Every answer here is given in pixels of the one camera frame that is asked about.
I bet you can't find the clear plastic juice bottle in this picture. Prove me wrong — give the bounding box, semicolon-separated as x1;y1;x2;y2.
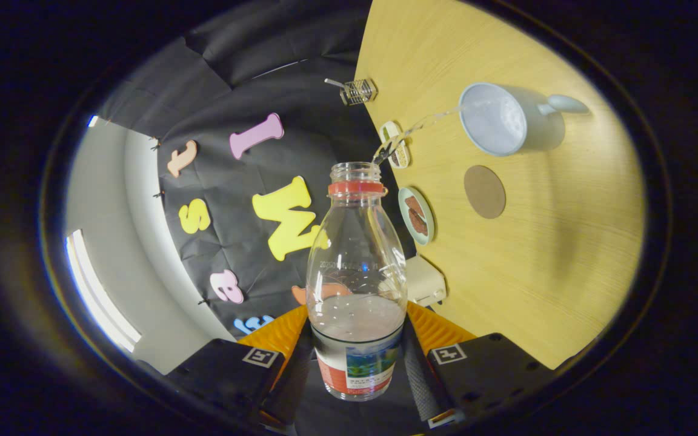
305;162;408;401

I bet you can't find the long ceiling light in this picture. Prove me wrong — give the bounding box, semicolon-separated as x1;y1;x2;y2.
65;229;142;353

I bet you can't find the pale green plate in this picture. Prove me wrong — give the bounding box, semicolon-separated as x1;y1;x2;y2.
398;187;435;246

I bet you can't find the black backdrop cloth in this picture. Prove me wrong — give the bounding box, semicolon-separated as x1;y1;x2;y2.
98;0;422;340

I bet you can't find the white cup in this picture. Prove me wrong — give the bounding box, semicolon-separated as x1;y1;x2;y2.
459;82;590;157

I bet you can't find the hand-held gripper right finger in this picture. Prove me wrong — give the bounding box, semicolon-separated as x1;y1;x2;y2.
402;303;559;429

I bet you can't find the round brown coaster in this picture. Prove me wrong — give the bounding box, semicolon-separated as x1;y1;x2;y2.
464;165;507;220

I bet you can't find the wooden table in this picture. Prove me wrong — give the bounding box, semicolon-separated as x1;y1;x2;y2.
355;0;646;370

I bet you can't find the wire mesh holder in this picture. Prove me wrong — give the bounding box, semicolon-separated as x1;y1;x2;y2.
341;79;377;106

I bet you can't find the white divided dish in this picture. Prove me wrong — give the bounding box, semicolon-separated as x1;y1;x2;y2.
379;121;410;170

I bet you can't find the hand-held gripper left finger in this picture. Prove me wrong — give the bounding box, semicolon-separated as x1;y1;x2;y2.
164;305;313;431

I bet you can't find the white toaster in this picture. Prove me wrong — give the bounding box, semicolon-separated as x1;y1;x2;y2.
405;254;448;308

